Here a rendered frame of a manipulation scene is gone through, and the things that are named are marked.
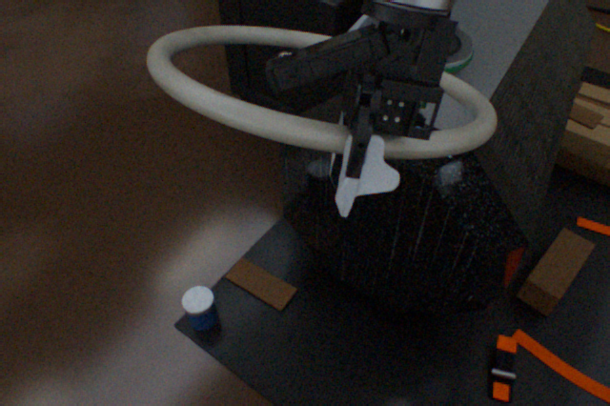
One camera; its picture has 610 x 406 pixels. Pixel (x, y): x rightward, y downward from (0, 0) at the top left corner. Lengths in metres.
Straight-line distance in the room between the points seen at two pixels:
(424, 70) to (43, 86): 2.66
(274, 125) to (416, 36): 0.16
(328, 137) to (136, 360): 1.42
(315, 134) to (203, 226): 1.58
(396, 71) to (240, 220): 1.61
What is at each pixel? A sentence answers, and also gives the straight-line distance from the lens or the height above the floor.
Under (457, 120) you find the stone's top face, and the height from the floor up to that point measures 0.80.
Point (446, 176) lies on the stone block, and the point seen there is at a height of 0.73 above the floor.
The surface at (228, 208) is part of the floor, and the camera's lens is 2.10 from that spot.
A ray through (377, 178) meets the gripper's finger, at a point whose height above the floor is 1.23.
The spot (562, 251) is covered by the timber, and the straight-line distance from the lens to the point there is 1.99.
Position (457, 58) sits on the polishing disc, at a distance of 1.38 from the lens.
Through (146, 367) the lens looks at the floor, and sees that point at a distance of 1.81.
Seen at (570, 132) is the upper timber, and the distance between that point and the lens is 2.36.
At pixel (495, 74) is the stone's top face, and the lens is 1.46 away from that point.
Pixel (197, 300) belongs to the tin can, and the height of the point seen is 0.15.
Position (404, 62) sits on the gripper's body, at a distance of 0.50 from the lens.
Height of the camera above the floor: 1.60
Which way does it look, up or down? 49 degrees down
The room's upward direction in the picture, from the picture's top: straight up
